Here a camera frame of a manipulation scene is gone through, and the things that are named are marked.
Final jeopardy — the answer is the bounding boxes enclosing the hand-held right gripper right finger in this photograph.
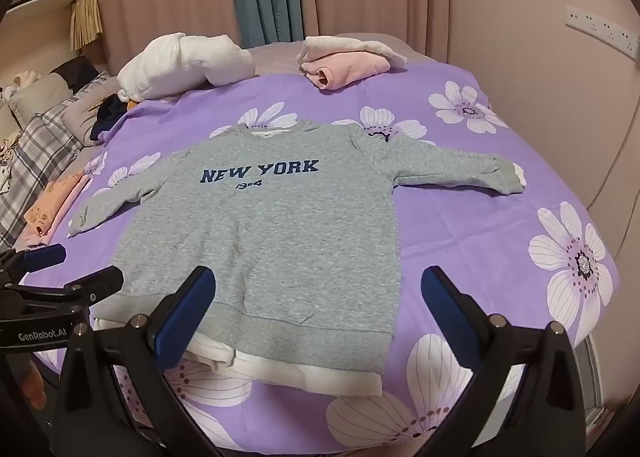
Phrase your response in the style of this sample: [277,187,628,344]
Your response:
[421,265,587,457]

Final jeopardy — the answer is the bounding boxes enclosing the dark navy cloth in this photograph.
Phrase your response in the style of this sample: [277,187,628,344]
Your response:
[90,96,132,144]

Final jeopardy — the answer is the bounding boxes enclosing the grey pillow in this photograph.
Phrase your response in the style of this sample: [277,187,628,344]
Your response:
[10,69,117,148]

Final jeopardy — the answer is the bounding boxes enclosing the white plush blanket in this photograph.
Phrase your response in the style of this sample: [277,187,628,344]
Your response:
[116,33,256,102]

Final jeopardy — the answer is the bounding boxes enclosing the peach floral clothes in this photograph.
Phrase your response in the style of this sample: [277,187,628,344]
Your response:
[20,172,94,246]

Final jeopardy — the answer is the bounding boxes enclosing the white power strip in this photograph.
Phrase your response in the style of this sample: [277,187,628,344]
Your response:
[566,5,640,58]

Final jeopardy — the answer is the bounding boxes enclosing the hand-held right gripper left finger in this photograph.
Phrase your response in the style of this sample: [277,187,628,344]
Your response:
[52,265,218,457]

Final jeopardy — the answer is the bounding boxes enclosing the purple floral bed sheet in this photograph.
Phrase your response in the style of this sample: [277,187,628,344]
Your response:
[37,32,621,457]

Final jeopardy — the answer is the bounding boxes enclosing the plaid pillow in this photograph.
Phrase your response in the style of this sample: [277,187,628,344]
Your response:
[0,112,86,248]

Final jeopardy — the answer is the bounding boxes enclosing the cream folded garment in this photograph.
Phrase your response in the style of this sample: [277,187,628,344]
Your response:
[300,36,408,68]

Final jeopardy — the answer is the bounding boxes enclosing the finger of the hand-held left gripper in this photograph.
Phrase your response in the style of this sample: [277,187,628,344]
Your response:
[10,265,124,313]
[0,243,67,283]

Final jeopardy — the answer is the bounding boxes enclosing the grey sweatshirt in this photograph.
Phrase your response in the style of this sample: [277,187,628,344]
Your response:
[67,119,526,397]

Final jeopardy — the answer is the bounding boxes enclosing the pink folded garment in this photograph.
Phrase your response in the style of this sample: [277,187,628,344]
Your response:
[304,53,392,90]

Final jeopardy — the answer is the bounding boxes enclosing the straw tassel hanging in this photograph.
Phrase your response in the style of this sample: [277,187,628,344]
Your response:
[70,0,104,52]

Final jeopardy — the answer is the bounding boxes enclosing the person's left hand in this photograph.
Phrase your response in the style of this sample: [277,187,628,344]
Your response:
[22,356,49,404]

